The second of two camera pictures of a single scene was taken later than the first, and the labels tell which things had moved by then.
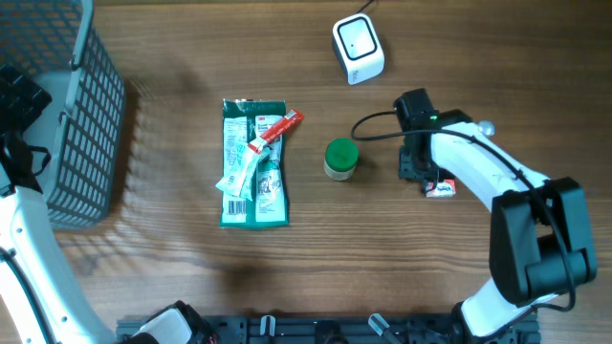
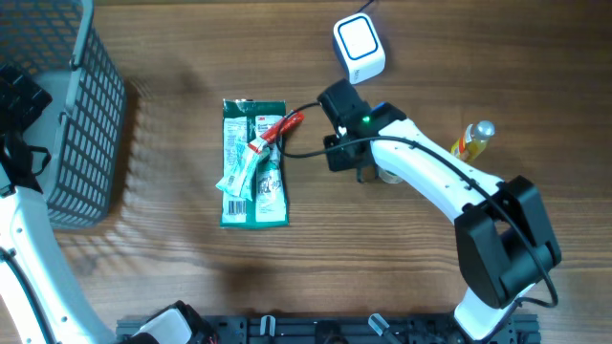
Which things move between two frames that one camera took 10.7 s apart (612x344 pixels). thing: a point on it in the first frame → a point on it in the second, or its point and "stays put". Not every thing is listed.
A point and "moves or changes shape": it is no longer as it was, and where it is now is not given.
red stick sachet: (288, 120) stays put
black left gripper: (10, 97) stays put
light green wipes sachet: (234, 179) stays put
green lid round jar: (340, 158) moves or changes shape
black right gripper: (405, 170) → (337, 161)
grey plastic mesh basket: (81, 128) stays put
